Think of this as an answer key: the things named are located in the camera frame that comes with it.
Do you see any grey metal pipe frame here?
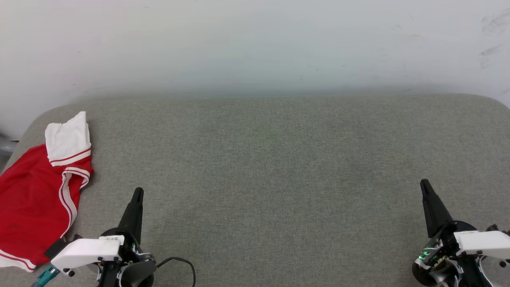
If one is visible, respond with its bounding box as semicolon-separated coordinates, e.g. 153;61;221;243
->
0;133;20;157

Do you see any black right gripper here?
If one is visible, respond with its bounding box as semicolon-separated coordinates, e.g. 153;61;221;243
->
412;179;494;287

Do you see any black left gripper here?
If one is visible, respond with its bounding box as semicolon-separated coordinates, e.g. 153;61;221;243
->
98;187;157;287

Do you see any red and white shirt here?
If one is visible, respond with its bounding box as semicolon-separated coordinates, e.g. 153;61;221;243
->
0;111;94;273

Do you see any teal left cable connector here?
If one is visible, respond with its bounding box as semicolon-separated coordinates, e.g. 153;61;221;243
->
31;266;61;287

